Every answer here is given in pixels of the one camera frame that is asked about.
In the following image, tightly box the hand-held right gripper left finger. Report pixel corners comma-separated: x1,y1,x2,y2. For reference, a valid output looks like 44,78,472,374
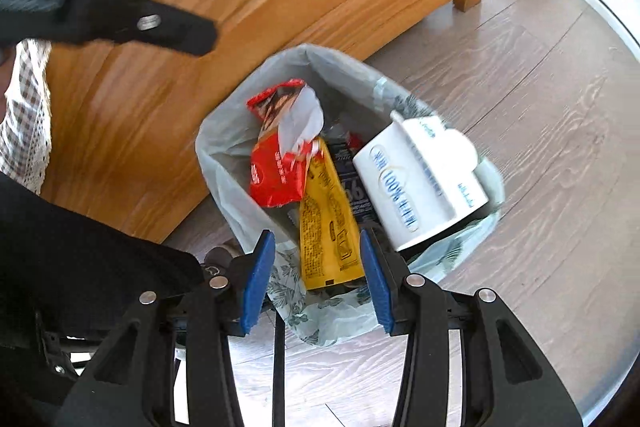
54,229,277,427

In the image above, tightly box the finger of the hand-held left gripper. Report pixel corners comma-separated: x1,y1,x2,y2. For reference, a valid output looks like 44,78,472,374
0,0,219,56

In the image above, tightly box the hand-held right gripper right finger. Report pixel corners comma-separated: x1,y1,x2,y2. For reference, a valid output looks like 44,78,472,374
360,228,583,427

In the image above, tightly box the yellow snack packet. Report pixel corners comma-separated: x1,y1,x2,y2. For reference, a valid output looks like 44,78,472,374
299,138,366,292

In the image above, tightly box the white milk carton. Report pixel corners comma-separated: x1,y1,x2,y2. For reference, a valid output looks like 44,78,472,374
352,109,490,253

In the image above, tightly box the waste bin with grey liner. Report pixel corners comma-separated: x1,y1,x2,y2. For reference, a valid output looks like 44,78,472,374
195,43,506,348

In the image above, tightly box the black snack packet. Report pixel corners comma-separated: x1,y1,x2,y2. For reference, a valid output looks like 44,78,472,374
327,137,375,219

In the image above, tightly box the red snack packet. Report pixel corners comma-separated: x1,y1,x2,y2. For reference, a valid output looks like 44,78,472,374
246,79,326,208

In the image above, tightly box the brown checked blanket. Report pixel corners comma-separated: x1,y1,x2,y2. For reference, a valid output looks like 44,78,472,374
0,0,201,195

